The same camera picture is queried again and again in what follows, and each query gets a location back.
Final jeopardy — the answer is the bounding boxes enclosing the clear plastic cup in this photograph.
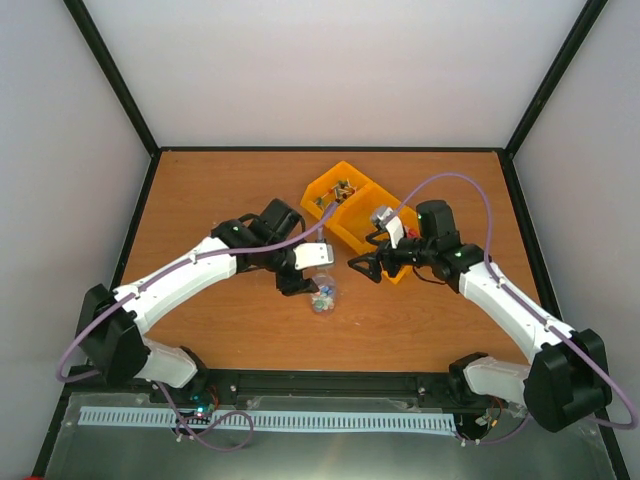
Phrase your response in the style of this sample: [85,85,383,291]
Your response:
[310,272,337,315]

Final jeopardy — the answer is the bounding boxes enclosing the yellow three-compartment bin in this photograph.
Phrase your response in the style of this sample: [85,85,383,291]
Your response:
[300,161,401,255]

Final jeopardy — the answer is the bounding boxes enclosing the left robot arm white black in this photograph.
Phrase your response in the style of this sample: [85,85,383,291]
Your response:
[78,199,334,403]

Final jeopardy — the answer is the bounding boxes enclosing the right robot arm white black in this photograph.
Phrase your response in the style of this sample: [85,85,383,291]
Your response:
[348,200,612,432]

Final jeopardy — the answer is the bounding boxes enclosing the lollipops in cup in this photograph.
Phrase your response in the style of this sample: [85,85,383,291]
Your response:
[311,285,335,313]

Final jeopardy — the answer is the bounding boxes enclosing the pile of lollipops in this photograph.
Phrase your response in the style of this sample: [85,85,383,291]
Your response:
[314,179,357,210]

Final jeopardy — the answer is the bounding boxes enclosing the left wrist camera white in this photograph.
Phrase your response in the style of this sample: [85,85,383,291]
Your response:
[293,241,335,271]

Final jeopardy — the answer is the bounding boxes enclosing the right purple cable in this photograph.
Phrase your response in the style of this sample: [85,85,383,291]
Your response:
[394,172,640,447]

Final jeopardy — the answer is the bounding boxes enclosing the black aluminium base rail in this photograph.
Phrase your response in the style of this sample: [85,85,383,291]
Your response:
[64,365,506,405]

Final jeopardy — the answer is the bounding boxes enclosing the light blue cable duct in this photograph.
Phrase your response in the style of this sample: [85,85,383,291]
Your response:
[77,406,456,436]

